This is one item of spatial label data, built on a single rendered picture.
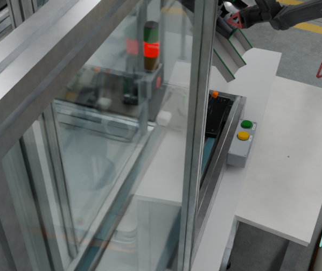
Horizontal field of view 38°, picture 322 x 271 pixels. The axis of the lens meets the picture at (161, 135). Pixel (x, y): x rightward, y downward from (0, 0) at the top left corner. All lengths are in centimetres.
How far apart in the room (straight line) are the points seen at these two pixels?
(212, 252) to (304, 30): 339
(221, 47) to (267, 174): 60
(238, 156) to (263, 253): 102
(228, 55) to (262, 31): 246
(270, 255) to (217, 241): 109
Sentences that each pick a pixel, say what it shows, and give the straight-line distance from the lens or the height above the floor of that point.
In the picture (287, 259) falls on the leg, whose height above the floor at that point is 71.
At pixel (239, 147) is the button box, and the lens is 175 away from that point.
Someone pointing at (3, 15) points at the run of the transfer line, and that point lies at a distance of 268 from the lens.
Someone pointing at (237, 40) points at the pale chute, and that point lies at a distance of 223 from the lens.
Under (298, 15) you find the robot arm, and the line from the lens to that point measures 165.
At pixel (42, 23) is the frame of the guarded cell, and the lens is 29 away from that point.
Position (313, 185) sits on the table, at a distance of 182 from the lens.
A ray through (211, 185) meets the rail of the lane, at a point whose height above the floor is 96.
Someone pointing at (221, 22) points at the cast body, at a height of 124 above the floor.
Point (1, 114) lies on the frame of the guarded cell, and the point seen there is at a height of 198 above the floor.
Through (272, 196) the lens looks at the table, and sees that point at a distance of 174.
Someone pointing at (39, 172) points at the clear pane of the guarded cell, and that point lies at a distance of 31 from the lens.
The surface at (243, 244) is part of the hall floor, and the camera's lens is 266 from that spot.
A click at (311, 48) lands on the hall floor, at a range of 440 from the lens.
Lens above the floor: 212
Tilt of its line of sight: 41 degrees down
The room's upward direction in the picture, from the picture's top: 1 degrees clockwise
